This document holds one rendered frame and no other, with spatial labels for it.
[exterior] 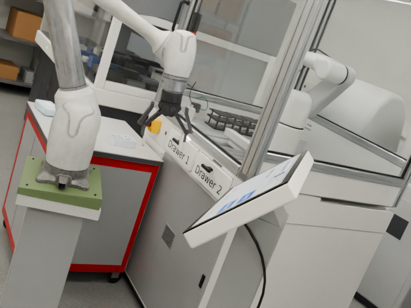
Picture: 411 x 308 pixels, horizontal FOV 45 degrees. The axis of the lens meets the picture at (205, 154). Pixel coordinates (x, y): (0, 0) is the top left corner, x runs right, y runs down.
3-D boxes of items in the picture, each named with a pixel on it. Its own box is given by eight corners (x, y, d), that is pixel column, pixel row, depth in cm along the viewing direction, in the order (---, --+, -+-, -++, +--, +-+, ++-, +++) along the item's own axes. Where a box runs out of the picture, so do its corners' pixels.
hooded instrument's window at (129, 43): (93, 85, 292) (114, 10, 281) (39, 30, 436) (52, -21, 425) (244, 121, 353) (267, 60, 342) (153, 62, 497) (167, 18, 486)
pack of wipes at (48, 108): (61, 118, 259) (63, 110, 258) (44, 116, 253) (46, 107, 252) (49, 108, 269) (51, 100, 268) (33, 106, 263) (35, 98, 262)
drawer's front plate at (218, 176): (221, 202, 203) (229, 178, 200) (191, 173, 226) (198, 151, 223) (224, 203, 204) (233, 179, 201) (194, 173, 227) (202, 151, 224)
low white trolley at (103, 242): (10, 286, 237) (49, 142, 218) (-4, 223, 287) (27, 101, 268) (121, 288, 269) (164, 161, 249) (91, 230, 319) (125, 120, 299)
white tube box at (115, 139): (112, 145, 245) (115, 139, 244) (106, 139, 251) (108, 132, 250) (134, 148, 253) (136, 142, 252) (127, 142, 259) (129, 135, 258)
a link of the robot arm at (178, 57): (192, 80, 170) (188, 74, 182) (202, 35, 165) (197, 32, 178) (161, 74, 167) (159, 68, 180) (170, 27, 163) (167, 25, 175)
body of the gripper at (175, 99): (183, 90, 179) (177, 115, 182) (159, 86, 177) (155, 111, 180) (186, 95, 172) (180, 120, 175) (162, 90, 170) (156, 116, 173)
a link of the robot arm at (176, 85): (161, 70, 177) (158, 87, 178) (164, 74, 168) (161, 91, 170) (186, 75, 179) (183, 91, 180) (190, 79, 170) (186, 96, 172)
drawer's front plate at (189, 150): (188, 171, 228) (196, 149, 226) (164, 147, 252) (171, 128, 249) (191, 171, 229) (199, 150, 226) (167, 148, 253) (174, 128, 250)
